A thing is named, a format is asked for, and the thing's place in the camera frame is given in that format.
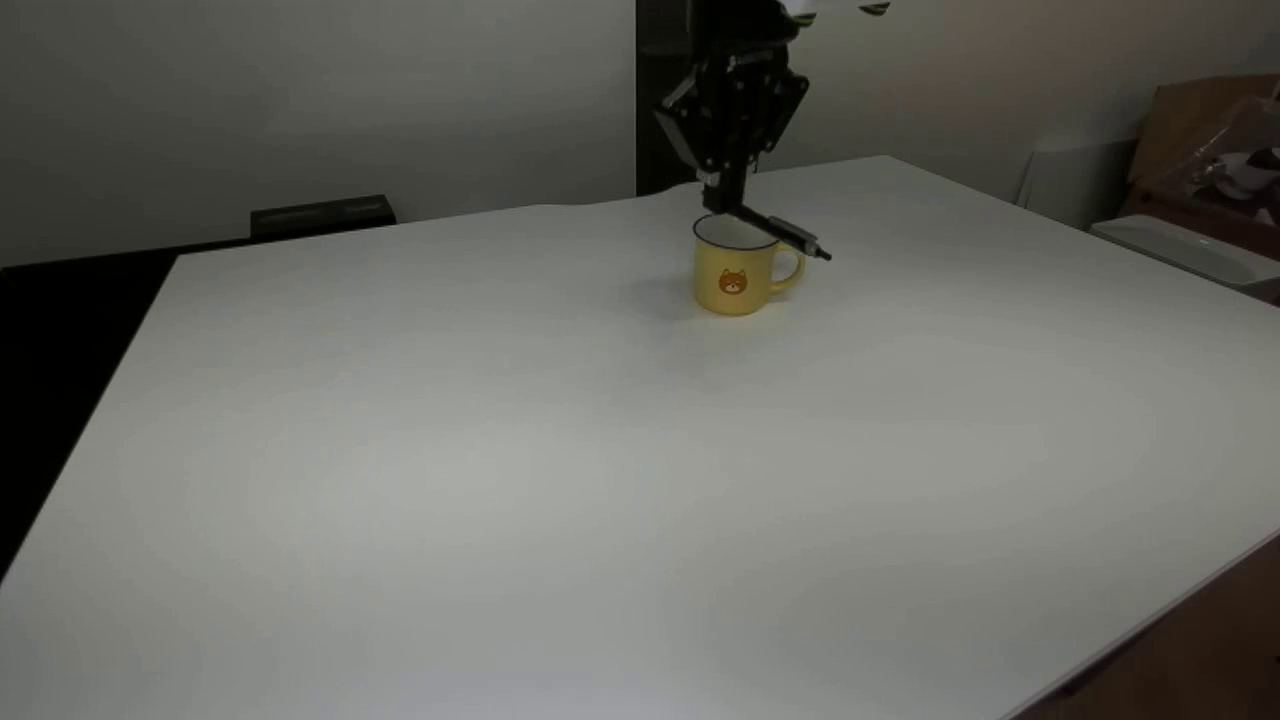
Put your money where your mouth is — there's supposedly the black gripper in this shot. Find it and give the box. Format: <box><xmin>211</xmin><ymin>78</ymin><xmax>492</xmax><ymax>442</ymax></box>
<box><xmin>651</xmin><ymin>34</ymin><xmax>810</xmax><ymax>216</ymax></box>

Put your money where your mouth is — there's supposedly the black pen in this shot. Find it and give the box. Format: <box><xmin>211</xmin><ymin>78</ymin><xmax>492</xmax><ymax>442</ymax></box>
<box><xmin>727</xmin><ymin>198</ymin><xmax>835</xmax><ymax>262</ymax></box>

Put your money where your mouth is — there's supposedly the yellow enamel mug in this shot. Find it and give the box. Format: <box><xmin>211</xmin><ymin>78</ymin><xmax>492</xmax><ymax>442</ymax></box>
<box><xmin>688</xmin><ymin>208</ymin><xmax>808</xmax><ymax>319</ymax></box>

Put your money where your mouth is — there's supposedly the dark vertical pillar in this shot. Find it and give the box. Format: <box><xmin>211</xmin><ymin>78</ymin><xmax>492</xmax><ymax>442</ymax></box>
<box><xmin>633</xmin><ymin>0</ymin><xmax>789</xmax><ymax>198</ymax></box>

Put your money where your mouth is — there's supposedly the white bin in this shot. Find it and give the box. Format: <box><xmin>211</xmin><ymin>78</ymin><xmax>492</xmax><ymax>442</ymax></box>
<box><xmin>1015</xmin><ymin>122</ymin><xmax>1139</xmax><ymax>233</ymax></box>

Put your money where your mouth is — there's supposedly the black low box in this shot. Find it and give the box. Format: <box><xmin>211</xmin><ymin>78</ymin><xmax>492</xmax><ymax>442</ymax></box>
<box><xmin>246</xmin><ymin>191</ymin><xmax>401</xmax><ymax>244</ymax></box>

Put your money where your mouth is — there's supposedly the brown cardboard box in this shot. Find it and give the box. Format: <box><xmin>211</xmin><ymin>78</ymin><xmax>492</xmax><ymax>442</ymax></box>
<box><xmin>1125</xmin><ymin>70</ymin><xmax>1280</xmax><ymax>227</ymax></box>

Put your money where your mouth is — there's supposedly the white flat box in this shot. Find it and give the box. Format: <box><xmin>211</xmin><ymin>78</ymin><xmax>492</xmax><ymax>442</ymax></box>
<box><xmin>1089</xmin><ymin>208</ymin><xmax>1280</xmax><ymax>308</ymax></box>

